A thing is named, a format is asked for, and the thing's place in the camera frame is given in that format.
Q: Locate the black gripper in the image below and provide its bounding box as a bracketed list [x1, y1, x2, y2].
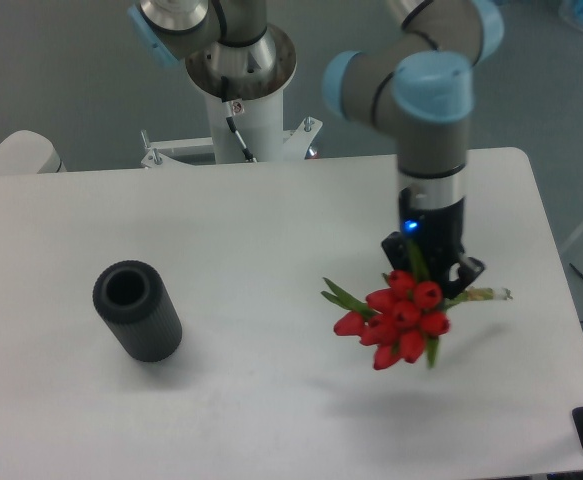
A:
[381, 196, 486, 299]

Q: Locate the red tulip bouquet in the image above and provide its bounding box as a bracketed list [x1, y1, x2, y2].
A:
[321, 240, 513, 370]

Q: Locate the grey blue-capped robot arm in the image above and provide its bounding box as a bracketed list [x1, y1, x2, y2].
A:
[128, 1, 504, 299]

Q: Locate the black ribbed cylindrical vase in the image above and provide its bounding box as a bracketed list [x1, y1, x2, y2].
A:
[92, 260, 183, 363]

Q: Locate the white rounded chair part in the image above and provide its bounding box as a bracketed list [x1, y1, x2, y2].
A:
[0, 130, 67, 176]

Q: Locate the black pedestal cable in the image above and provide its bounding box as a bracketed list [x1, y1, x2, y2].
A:
[225, 115, 258, 164]

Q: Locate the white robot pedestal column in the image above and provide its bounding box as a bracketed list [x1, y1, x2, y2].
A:
[185, 24, 298, 165]

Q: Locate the white metal base frame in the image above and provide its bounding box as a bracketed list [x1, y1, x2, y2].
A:
[140, 116, 323, 169]

